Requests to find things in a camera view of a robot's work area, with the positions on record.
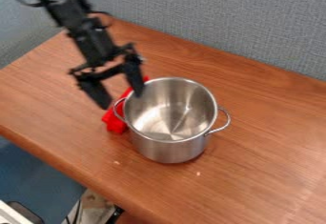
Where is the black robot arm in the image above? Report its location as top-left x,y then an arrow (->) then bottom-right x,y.
17,0 -> 146,110

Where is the stainless steel pot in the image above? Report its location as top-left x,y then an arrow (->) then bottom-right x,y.
114,77 -> 231,164

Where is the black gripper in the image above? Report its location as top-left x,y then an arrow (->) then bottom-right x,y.
69,17 -> 146,110

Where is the white object at corner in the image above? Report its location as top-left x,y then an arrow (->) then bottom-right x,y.
0,200 -> 29,224

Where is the black table leg frame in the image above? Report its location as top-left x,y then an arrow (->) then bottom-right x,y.
61,201 -> 123,224

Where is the red rectangular block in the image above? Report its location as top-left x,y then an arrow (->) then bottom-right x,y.
100,74 -> 150,135

